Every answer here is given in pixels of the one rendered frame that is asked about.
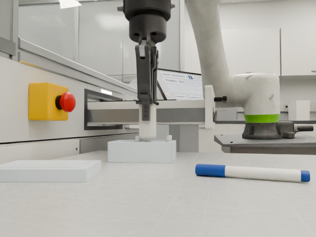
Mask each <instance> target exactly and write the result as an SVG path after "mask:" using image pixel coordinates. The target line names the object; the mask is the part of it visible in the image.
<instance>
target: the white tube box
mask: <svg viewBox="0 0 316 237"><path fill-rule="evenodd" d="M175 159H176V140H172V142H166V140H154V141H153V142H145V140H142V141H141V142H135V140H116V141H111V142H108V162H133V163H173V162H174V160H175Z"/></svg>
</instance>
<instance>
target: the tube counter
mask: <svg viewBox="0 0 316 237"><path fill-rule="evenodd" d="M178 81H179V83H180V84H185V85H194V86H202V85H201V84H200V82H198V81H189V80H181V79H178Z"/></svg>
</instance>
